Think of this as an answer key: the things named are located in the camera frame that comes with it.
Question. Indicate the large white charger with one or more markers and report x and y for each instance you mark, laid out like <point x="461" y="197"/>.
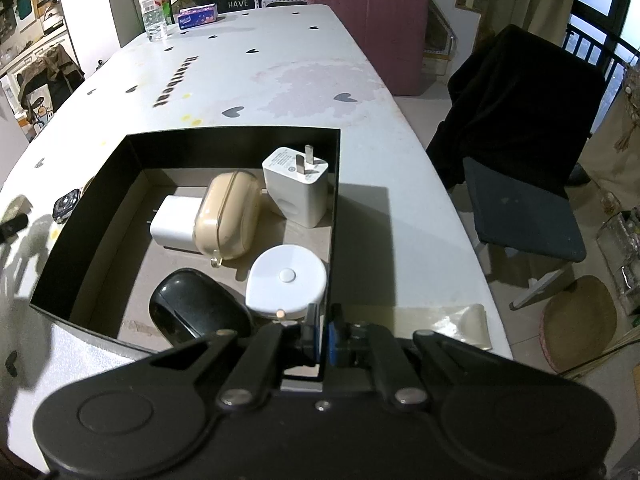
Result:
<point x="300" y="195"/>

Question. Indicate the clear water bottle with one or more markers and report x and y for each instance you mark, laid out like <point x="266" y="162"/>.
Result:
<point x="152" y="7"/>

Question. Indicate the beige earbuds case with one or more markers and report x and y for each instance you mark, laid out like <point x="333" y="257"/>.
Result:
<point x="230" y="215"/>

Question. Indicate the round woven cushion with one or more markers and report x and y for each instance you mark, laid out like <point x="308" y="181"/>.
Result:
<point x="580" y="325"/>

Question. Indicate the brown jacket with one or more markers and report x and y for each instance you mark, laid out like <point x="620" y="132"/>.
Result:
<point x="52" y="77"/>

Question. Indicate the black computer mouse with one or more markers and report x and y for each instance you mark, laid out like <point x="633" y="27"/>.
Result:
<point x="195" y="310"/>

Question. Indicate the clear glass container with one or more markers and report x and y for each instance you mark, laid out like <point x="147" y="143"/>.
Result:
<point x="622" y="260"/>

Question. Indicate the white tape measure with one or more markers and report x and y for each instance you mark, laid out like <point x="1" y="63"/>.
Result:
<point x="285" y="280"/>

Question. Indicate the purple tissue box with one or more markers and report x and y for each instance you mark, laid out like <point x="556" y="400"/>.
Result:
<point x="198" y="16"/>

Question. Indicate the green red snack packet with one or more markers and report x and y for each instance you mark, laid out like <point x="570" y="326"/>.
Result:
<point x="166" y="7"/>

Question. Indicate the black cardboard box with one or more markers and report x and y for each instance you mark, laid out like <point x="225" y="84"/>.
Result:
<point x="100" y="195"/>

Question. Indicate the smartwatch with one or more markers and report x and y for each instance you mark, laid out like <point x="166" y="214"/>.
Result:
<point x="66" y="205"/>

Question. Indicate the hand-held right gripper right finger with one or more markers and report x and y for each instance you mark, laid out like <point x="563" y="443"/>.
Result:
<point x="334" y="345"/>

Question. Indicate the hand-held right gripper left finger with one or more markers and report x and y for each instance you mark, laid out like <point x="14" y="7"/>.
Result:
<point x="312" y="335"/>

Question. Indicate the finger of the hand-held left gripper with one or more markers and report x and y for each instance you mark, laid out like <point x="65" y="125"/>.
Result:
<point x="12" y="226"/>

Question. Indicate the small white charger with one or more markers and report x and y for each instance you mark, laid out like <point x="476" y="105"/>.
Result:
<point x="172" y="222"/>

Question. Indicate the chair with blue seat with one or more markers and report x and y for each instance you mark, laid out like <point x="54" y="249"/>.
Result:
<point x="525" y="210"/>

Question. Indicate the pink cushioned chair back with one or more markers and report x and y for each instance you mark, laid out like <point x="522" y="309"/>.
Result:
<point x="370" y="35"/>

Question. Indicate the black cloth on chair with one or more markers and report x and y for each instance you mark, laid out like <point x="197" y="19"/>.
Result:
<point x="520" y="105"/>

